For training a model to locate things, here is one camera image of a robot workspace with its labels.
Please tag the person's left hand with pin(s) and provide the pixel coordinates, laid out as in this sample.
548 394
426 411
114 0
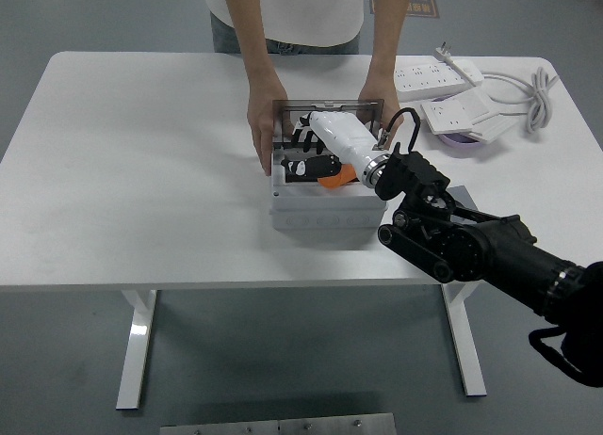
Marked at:
381 89

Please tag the person's right hand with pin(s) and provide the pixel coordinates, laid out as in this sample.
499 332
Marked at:
261 119

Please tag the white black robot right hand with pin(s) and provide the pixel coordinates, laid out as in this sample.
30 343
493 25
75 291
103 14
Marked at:
344 133

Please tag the smoky transparent box lid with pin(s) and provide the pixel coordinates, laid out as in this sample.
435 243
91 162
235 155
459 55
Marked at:
330 106

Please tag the orange cylinder battery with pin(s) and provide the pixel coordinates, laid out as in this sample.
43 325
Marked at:
337 181

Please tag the white plastic junction box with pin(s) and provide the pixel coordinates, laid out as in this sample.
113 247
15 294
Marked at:
325 214

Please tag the person's right forearm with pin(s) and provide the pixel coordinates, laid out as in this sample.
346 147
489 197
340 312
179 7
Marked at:
252 35

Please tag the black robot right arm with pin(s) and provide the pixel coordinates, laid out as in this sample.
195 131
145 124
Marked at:
471 246

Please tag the person's left forearm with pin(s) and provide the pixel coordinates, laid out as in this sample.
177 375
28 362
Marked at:
388 35

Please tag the large white power strip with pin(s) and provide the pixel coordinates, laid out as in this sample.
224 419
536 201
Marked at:
433 79

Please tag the white power plug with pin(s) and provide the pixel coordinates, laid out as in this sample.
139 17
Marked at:
443 53

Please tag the brown floor sign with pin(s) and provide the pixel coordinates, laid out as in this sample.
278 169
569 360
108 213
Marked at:
424 6

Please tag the purple round dish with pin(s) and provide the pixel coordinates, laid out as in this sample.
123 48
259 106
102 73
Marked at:
459 143

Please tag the person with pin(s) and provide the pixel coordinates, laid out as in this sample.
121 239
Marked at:
306 11

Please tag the plain white flat power strip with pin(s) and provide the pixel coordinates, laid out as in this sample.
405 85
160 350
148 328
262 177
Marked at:
490 115

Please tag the grey block with round hole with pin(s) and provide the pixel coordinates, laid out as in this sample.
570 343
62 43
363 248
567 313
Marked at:
464 195

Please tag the white table leg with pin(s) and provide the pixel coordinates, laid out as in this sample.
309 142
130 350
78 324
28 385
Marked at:
136 350
464 341

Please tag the grey metal plate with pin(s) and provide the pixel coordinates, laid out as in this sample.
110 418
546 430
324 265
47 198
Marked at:
278 425

